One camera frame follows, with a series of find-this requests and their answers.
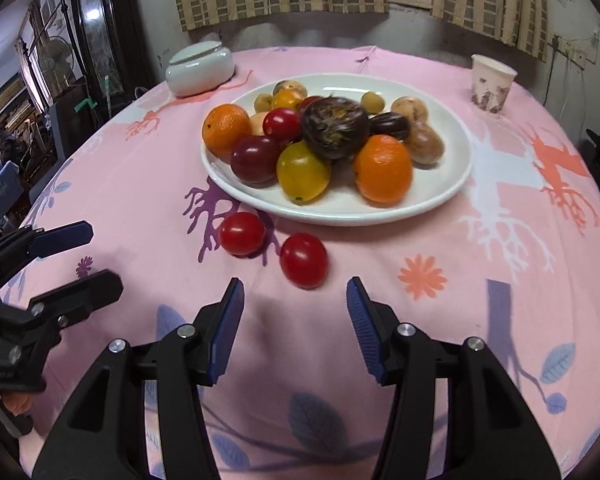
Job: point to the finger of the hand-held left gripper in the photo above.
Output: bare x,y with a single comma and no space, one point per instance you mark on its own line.
90,290
62,237

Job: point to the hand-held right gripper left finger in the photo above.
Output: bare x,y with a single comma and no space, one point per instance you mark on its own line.
227,327

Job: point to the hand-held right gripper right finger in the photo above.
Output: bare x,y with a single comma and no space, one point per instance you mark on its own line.
362,330

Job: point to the red tomato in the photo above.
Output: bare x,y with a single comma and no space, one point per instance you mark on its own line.
281,125
304,260
241,233

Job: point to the orange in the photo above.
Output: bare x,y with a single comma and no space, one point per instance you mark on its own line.
382,167
226,129

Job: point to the green-yellow tangerine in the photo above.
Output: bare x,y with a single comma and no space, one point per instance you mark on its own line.
303,171

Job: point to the white oval plate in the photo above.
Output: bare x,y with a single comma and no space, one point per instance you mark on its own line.
445,180

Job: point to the tan passion fruit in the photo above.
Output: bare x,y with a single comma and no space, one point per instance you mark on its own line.
409,107
424,144

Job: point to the large dark purple mangosteen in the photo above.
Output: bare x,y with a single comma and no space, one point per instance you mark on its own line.
335,127

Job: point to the pale yellow round fruit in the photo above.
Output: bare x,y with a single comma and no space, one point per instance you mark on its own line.
257,124

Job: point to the dark purple round fruit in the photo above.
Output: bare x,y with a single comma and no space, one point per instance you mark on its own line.
391,126

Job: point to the small yellow fruit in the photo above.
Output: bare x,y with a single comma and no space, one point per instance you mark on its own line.
263,102

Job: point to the small yellow-green fruit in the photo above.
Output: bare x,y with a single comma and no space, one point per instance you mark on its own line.
372,101

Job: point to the yellow-orange tangerine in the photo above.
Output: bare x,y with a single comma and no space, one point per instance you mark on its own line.
286,101

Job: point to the person's left hand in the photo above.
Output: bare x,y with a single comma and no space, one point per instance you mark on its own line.
17,402

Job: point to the blue patterned cloth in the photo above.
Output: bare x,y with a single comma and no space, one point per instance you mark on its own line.
0,190

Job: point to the pink printed tablecloth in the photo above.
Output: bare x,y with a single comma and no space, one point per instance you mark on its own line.
130,185

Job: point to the dark grey box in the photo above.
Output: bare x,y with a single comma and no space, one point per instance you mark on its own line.
65,127

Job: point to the green plastic clip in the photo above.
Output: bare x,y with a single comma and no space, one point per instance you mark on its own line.
85,105

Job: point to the white stick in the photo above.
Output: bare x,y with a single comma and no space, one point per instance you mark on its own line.
108,92

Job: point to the standing fan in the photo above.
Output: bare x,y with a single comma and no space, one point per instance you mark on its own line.
55,55

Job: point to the pale green ceramic jar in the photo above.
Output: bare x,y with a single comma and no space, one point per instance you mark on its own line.
200,80

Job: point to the dark wooden cabinet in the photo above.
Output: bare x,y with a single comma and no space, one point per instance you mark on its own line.
105,25

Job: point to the pale green jar lid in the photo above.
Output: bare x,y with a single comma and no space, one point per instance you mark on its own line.
196,52

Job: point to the printed paper cup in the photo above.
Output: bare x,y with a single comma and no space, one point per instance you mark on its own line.
491,87

